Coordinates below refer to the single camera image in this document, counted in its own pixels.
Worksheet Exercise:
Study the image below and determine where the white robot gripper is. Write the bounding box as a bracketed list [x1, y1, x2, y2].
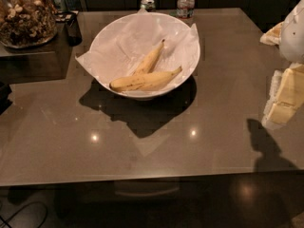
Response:
[260, 0, 304, 130]

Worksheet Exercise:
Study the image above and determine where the front yellow banana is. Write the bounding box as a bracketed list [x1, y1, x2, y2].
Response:
[109, 66, 182, 92]

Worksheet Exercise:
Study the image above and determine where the yellow banana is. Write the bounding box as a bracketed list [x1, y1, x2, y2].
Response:
[109, 66, 182, 92]
[133, 40, 164, 75]

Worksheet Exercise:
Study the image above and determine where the rear yellow banana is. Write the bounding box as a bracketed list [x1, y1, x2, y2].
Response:
[133, 40, 164, 75]

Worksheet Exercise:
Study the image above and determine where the white bowl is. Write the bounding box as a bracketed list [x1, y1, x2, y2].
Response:
[88, 11, 201, 100]

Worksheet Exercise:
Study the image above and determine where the plastic water bottle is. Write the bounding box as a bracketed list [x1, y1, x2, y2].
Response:
[177, 0, 195, 19]

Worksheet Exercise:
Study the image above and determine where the green soda can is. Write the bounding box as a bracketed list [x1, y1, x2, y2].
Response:
[141, 0, 156, 12]

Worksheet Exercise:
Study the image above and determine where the white paper liner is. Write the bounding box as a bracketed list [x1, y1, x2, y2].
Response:
[75, 9, 200, 97]

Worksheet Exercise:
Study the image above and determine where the black box on counter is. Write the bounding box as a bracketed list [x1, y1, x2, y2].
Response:
[55, 11, 83, 47]

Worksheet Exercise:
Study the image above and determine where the dark raised tray stand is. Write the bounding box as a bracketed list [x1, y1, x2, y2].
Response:
[0, 24, 72, 84]

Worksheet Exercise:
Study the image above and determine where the glass jar of snacks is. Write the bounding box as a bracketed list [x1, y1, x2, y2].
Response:
[0, 0, 57, 48]

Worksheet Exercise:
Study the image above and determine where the black cable on floor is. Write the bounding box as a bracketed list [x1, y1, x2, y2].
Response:
[0, 200, 49, 228]

